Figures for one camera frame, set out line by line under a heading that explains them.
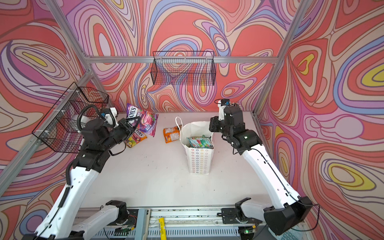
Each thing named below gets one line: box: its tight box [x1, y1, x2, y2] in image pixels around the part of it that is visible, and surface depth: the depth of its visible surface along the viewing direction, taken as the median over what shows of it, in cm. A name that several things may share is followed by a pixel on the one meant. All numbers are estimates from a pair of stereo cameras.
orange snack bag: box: [163, 124, 182, 144], surface depth 103 cm
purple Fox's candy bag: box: [126, 103, 159, 138], surface depth 69 cm
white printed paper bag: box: [175, 116, 214, 175], surface depth 82 cm
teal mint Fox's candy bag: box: [186, 134, 214, 149], surface depth 82 cm
